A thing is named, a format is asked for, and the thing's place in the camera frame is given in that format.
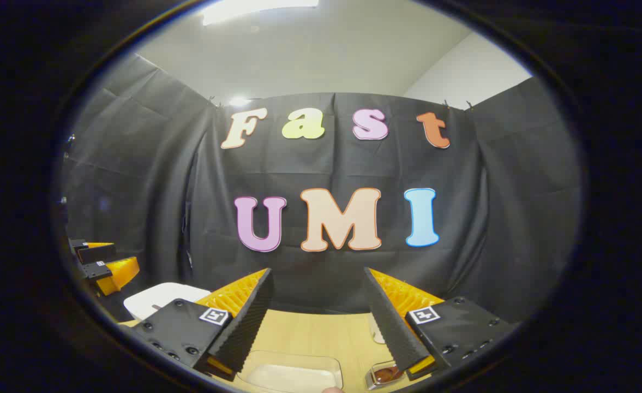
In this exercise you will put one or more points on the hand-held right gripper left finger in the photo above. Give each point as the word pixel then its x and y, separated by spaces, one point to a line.
pixel 244 327

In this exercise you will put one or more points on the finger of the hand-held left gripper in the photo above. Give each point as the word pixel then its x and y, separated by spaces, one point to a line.
pixel 119 273
pixel 94 254

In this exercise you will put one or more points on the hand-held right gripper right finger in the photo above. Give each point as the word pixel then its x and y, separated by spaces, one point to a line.
pixel 394 327

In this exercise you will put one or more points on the white rice cooker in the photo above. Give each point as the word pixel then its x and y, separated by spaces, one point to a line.
pixel 157 297

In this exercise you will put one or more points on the metal chopstick holder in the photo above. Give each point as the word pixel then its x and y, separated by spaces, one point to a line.
pixel 372 382

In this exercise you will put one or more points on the clear plastic rice tray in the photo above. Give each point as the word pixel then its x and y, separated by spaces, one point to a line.
pixel 299 357

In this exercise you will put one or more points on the black backdrop cloth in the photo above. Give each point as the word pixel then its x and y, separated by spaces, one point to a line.
pixel 326 164

